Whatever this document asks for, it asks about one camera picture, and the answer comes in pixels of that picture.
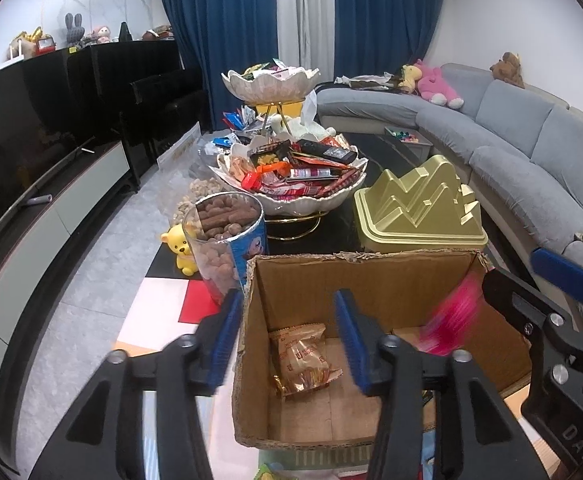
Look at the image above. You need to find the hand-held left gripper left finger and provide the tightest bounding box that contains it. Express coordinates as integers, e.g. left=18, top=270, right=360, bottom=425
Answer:
left=26, top=287, right=245, bottom=480

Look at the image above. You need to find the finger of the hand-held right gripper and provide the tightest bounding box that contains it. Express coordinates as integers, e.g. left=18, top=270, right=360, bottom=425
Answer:
left=530, top=247, right=583, bottom=306
left=482, top=266, right=583, bottom=411

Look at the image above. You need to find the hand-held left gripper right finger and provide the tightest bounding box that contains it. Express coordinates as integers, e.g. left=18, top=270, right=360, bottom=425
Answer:
left=334, top=289, right=552, bottom=480

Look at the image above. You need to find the tan snack packet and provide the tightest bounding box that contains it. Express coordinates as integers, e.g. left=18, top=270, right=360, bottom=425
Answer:
left=269, top=324, right=343, bottom=398

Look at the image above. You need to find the pink snack packet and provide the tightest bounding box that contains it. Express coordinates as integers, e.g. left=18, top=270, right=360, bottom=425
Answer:
left=421, top=272, right=487, bottom=356

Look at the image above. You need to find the brown cardboard box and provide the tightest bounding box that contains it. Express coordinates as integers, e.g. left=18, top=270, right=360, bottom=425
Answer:
left=232, top=250, right=535, bottom=451

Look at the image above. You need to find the pile of wrapped snacks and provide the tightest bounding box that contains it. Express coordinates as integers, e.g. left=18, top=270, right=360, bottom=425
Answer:
left=242, top=59, right=302, bottom=81
left=224, top=135, right=362, bottom=198

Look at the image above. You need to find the clear jar with blue label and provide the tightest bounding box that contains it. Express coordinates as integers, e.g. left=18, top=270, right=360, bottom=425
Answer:
left=182, top=192, right=270, bottom=306

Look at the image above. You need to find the yellow bear toy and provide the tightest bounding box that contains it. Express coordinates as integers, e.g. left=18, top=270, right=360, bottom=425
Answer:
left=160, top=224, right=198, bottom=277

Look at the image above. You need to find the clear bag of nuts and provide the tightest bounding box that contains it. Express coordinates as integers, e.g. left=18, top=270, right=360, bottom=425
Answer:
left=172, top=177, right=227, bottom=226

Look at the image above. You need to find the tiered white bowl stand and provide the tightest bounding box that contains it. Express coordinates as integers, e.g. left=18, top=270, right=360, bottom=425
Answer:
left=209, top=57, right=369, bottom=241

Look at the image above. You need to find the gold lidded cookie tin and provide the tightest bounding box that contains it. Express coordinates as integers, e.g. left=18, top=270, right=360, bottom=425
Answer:
left=353, top=155, right=489, bottom=256

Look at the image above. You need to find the grey sectional sofa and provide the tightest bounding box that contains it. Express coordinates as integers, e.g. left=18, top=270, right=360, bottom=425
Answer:
left=316, top=62, right=583, bottom=311

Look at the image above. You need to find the grey storage bin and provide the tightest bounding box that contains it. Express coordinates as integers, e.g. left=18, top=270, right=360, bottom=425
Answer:
left=384, top=126, right=435, bottom=161

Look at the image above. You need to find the grey television cabinet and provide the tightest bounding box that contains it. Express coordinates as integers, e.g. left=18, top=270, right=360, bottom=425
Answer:
left=0, top=140, right=140, bottom=361

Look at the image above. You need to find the brown plush toy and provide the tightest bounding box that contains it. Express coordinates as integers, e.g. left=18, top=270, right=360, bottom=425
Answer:
left=490, top=51, right=525, bottom=88

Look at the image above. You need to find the pink plush toy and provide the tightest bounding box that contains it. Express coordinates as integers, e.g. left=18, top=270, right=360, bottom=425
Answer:
left=414, top=58, right=465, bottom=110

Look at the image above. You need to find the white plastic bag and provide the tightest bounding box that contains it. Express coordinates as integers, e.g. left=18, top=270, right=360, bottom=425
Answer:
left=266, top=91, right=339, bottom=143

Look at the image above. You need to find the yellow plastic chair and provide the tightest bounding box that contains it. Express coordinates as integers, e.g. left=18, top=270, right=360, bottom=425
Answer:
left=256, top=101, right=305, bottom=117

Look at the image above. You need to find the yellow plush toy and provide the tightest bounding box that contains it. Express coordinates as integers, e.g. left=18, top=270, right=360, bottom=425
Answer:
left=399, top=64, right=422, bottom=92

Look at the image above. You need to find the pile of clothes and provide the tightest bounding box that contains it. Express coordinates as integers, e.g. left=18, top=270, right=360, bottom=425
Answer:
left=334, top=72, right=397, bottom=90

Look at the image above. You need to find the black curved television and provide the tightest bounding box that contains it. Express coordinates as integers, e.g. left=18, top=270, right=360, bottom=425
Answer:
left=0, top=52, right=97, bottom=261

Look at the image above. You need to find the black upright piano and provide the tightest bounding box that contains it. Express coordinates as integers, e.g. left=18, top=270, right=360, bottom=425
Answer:
left=66, top=39, right=210, bottom=181

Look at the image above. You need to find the blue curtain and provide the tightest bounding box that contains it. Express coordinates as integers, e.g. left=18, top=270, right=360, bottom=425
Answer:
left=156, top=0, right=280, bottom=126
left=334, top=0, right=449, bottom=78

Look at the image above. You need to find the white sheer curtain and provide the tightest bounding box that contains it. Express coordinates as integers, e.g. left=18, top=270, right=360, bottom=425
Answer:
left=274, top=0, right=339, bottom=68

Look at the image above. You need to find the grey bunny plush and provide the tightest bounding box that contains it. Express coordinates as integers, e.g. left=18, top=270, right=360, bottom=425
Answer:
left=63, top=12, right=85, bottom=50

